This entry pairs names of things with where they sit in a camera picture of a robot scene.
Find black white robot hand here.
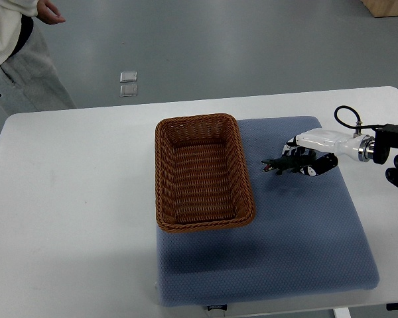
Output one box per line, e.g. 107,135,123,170
282,128,375,176

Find wooden box corner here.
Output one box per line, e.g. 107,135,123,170
361,0,398,18

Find dark toy crocodile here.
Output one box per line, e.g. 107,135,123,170
261,150,317,176

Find brown wicker basket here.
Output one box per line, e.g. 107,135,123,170
155,113,255,233

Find blue foam cushion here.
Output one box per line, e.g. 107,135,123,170
157,116,379,307

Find floor socket plate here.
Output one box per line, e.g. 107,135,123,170
119,83,138,97
119,71,137,83

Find person's bare hand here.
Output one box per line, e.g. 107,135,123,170
36,0,66,25

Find lower floor socket plate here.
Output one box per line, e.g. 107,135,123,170
119,83,138,97

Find standing person in white sweater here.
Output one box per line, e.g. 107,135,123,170
0,0,78,117

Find upper floor socket plate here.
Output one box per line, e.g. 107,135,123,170
119,71,137,83

